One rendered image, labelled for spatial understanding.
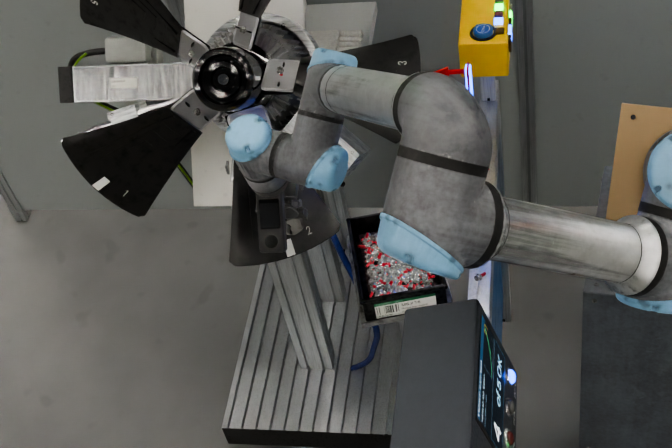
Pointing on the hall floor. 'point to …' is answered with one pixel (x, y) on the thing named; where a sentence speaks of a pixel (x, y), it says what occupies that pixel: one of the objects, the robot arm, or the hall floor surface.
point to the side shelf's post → (339, 213)
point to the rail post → (501, 262)
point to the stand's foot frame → (312, 379)
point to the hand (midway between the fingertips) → (292, 233)
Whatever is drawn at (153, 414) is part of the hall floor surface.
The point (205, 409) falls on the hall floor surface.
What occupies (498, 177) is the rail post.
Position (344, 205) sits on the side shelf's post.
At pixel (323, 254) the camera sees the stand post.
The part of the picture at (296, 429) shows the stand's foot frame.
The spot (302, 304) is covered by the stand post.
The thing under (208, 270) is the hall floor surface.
